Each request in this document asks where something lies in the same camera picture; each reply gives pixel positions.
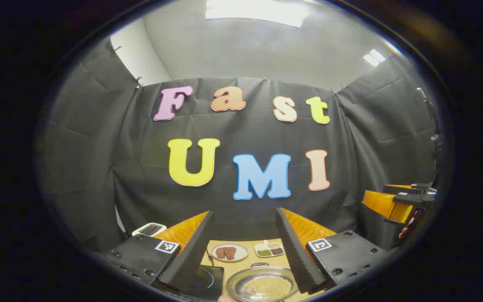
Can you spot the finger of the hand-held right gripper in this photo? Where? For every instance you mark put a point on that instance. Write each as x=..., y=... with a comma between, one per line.
x=382, y=203

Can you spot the small ceiling light panel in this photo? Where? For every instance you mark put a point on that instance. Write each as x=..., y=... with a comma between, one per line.
x=374, y=58

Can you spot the red meat piece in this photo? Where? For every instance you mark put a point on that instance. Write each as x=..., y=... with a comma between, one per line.
x=220, y=253
x=230, y=252

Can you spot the white divided dish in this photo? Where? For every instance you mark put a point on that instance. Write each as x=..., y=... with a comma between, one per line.
x=262, y=247

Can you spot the pile of yellow soybeans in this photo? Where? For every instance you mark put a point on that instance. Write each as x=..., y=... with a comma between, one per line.
x=266, y=288

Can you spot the large ceiling light panel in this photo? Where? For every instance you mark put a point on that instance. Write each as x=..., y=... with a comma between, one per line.
x=258, y=12

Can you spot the pile of green mung beans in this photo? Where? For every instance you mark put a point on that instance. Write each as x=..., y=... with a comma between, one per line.
x=263, y=253

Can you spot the white round plate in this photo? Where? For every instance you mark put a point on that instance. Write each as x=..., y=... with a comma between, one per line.
x=241, y=251

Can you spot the black induction cooktop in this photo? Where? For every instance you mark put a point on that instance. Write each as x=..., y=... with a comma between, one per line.
x=212, y=279

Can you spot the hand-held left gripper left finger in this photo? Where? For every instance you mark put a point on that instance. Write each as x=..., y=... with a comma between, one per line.
x=191, y=260

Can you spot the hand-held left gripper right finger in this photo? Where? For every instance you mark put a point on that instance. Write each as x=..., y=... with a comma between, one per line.
x=298, y=260

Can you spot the pile of dark red beans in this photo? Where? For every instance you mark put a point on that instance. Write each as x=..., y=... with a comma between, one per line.
x=276, y=251

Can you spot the dark metal stand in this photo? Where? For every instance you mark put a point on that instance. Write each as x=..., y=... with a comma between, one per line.
x=437, y=144

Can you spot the white toaster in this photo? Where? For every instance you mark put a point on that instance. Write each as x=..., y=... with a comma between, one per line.
x=149, y=229

